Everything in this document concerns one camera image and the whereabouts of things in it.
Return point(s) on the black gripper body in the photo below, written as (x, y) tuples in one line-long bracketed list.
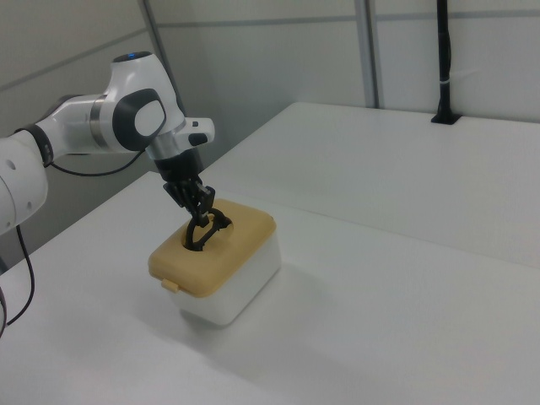
[(179, 166)]

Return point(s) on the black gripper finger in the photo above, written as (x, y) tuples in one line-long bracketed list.
[(185, 198), (208, 201)]

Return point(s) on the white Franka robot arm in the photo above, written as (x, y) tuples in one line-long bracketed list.
[(126, 84)]

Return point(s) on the black pole stand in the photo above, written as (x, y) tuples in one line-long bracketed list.
[(445, 63)]

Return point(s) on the grey partition post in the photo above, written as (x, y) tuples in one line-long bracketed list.
[(154, 25)]

